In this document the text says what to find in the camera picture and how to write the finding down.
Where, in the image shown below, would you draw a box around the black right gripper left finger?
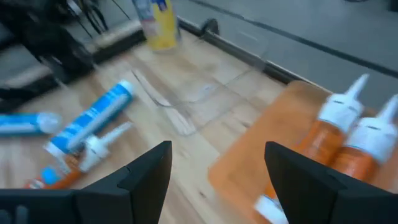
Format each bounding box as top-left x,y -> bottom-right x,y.
0,140 -> 173,224

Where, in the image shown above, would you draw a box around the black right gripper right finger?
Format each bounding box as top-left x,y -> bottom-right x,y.
264,141 -> 398,224

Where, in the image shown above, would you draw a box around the blue white silicone tube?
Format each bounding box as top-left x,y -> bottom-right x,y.
0,111 -> 63,137
44,79 -> 135,156

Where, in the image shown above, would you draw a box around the Lysol wipes canister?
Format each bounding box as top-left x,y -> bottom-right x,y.
131,0 -> 182,52

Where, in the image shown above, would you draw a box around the clear plastic bin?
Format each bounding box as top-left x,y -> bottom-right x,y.
131,29 -> 272,138

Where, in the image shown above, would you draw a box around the black cables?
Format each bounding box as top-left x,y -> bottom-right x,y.
67,0 -> 131,35

